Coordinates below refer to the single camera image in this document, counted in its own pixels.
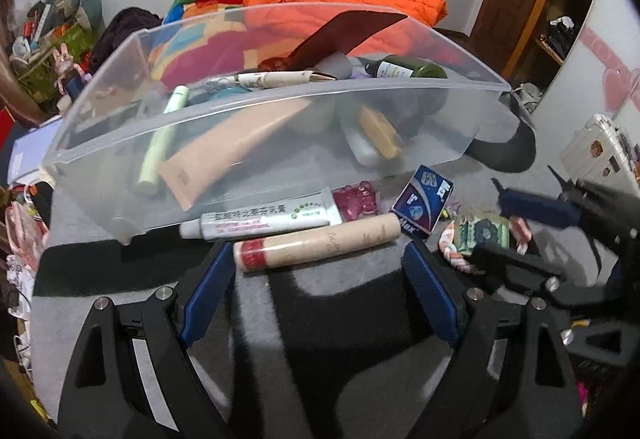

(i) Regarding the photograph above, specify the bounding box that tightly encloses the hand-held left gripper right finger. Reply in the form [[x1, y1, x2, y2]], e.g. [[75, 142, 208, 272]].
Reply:
[[401, 239, 583, 439]]

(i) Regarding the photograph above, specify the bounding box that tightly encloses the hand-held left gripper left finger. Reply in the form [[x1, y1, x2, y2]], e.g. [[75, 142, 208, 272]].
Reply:
[[57, 239, 237, 439]]

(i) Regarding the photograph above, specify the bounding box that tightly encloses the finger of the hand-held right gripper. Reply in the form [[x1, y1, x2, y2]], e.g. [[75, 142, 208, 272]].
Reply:
[[472, 241, 565, 299], [491, 176, 585, 230]]

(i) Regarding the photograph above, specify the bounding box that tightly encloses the pink white braided hair tie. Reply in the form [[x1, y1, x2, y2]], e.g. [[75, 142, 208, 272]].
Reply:
[[439, 214, 531, 275]]

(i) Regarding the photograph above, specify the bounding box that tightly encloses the green packet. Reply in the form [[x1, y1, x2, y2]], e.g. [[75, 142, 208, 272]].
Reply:
[[452, 214, 511, 257]]

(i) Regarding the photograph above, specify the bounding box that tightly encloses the white ointment tube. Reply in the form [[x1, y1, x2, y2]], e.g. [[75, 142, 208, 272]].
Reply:
[[179, 186, 346, 241]]

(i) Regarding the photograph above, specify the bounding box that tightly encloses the small blue box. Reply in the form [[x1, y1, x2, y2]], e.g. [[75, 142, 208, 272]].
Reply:
[[389, 164, 455, 237]]

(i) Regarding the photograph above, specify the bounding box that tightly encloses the beige cylinder with red band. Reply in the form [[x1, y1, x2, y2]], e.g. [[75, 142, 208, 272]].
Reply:
[[233, 213, 402, 273]]

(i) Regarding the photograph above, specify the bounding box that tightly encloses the beige cream tube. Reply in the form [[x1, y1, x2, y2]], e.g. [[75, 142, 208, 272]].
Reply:
[[157, 96, 313, 212]]

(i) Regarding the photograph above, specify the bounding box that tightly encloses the light green tube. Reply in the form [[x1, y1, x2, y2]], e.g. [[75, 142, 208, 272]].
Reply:
[[137, 86, 191, 194]]

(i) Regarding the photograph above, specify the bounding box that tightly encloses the yellow small bottle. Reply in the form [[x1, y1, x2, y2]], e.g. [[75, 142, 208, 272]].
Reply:
[[357, 106, 405, 159]]

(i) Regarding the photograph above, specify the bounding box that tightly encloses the clear plastic storage box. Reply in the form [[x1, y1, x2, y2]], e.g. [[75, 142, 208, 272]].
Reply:
[[42, 4, 512, 246]]

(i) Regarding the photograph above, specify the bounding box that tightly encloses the green glass bottle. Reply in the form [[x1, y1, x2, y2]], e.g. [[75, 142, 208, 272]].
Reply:
[[363, 55, 448, 80]]

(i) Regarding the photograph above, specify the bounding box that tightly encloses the white pen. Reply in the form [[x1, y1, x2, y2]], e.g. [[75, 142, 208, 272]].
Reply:
[[207, 69, 338, 90]]

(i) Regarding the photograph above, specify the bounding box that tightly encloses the white sticker-covered case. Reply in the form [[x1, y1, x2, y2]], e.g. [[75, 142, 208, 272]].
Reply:
[[560, 114, 640, 187]]

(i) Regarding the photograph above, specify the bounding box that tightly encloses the dark red pouch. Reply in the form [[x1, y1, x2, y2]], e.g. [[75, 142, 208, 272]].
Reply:
[[332, 182, 379, 222]]

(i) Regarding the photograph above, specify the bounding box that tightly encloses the white shoe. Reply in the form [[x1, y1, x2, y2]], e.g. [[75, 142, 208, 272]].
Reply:
[[510, 84, 543, 112]]

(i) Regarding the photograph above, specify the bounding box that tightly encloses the white sliding door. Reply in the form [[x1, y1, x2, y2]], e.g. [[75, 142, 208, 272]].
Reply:
[[575, 0, 640, 120]]

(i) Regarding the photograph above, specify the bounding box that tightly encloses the pink bag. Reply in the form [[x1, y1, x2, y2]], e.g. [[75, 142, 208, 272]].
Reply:
[[5, 199, 48, 270]]

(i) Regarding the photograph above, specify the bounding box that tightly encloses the blue notebook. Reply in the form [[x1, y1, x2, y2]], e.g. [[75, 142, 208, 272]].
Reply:
[[7, 119, 66, 182]]

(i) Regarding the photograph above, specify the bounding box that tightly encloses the red box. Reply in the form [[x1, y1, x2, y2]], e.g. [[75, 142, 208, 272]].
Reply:
[[0, 112, 16, 170]]

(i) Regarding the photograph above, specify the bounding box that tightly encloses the pink bunny toy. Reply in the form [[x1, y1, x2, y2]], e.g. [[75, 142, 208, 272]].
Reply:
[[52, 44, 83, 95]]

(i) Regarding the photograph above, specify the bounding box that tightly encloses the dark clothing pile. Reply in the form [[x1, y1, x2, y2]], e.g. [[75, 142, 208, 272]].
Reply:
[[90, 8, 163, 75]]

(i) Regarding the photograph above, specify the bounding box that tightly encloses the striped brown curtain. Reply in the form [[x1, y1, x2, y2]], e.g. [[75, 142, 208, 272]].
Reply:
[[0, 0, 41, 125]]

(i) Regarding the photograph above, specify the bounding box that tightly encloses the cluttered green basket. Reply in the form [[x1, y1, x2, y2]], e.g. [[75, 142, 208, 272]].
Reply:
[[15, 26, 98, 105]]

